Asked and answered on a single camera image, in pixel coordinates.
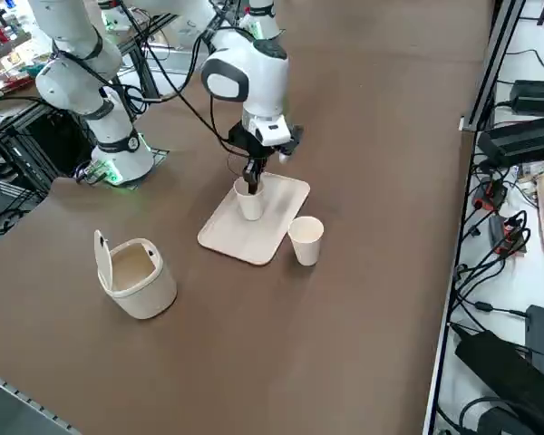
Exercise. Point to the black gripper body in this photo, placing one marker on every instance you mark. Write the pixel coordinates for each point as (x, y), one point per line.
(249, 145)

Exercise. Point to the white disposable paper cup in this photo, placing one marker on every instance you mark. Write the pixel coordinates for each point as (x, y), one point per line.
(306, 247)
(251, 206)

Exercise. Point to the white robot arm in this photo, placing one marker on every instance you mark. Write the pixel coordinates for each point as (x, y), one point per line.
(249, 77)
(265, 25)

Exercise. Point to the white rectangular mat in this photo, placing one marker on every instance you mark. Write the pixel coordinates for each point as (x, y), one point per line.
(272, 226)

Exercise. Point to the cream desktop bin with lid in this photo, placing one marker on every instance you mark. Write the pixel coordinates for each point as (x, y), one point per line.
(145, 290)

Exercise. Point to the red and black adapter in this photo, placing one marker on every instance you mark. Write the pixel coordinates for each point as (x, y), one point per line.
(492, 195)

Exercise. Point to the orange and black plug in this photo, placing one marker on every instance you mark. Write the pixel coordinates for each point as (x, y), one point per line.
(510, 238)

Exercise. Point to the dark power supply brick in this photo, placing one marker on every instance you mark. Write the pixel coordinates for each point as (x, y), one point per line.
(521, 138)

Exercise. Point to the black flat power supply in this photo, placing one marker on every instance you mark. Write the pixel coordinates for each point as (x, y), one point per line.
(537, 96)

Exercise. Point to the aluminium camera post with bracket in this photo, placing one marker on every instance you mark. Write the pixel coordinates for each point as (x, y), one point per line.
(492, 63)

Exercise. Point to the aluminium profile rail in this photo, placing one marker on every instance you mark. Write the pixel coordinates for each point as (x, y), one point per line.
(22, 401)

